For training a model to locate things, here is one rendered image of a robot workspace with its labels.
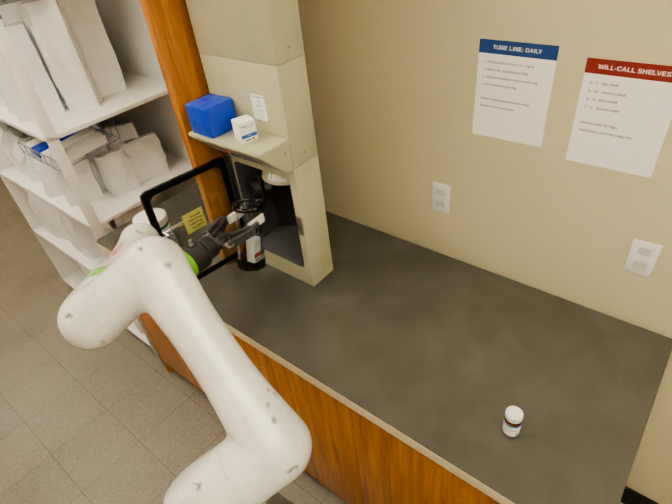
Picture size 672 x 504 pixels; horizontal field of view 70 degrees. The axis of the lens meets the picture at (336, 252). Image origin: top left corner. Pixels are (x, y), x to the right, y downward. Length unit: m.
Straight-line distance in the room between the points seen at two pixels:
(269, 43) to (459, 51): 0.54
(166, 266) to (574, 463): 1.03
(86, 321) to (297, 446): 0.45
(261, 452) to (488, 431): 0.67
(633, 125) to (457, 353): 0.75
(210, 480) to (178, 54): 1.17
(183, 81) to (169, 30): 0.14
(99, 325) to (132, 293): 0.09
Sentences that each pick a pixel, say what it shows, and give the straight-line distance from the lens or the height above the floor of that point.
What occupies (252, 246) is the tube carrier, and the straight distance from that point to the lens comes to 1.63.
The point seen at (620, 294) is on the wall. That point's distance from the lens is 1.69.
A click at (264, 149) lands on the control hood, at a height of 1.51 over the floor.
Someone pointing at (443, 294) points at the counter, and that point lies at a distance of 1.67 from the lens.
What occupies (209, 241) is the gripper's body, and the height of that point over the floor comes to 1.25.
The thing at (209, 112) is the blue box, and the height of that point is 1.59.
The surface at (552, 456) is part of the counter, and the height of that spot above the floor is 0.94.
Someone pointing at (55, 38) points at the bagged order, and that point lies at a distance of 2.42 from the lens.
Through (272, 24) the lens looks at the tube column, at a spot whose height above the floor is 1.81.
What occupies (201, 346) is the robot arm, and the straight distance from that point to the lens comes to 0.90.
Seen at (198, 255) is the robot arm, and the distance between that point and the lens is 1.48.
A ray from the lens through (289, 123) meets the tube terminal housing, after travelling 1.40.
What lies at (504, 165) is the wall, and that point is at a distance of 1.57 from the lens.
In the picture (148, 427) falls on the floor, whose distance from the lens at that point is 2.74.
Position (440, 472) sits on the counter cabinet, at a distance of 1.44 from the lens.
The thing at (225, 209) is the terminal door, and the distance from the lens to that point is 1.74.
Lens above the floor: 2.09
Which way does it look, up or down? 38 degrees down
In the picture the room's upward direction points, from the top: 7 degrees counter-clockwise
